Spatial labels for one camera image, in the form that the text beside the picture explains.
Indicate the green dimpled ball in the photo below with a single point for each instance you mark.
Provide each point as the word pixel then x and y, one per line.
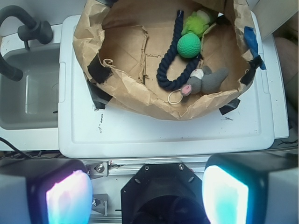
pixel 189 46

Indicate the blue tape piece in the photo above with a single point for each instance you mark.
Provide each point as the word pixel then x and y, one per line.
pixel 251 41

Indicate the grey plush mouse toy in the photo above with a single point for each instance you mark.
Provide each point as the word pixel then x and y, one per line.
pixel 202 81

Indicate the white plastic bin lid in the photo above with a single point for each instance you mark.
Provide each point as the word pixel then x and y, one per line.
pixel 87 132

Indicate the brown paper bag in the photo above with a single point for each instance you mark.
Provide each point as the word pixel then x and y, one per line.
pixel 119 49

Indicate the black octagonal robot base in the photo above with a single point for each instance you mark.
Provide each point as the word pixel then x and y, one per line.
pixel 163 194

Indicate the grey sink basin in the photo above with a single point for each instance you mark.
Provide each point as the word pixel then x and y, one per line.
pixel 32 102

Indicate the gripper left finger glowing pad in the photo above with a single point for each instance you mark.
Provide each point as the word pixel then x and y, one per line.
pixel 44 191

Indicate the lime green fluffy toy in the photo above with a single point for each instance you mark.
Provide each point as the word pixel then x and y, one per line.
pixel 199 22

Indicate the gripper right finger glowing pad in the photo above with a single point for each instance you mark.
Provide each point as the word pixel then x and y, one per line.
pixel 251 188

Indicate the black faucet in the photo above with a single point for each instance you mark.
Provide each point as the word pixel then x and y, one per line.
pixel 32 29

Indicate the navy blue rope toy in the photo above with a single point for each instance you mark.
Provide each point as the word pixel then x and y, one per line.
pixel 169 57

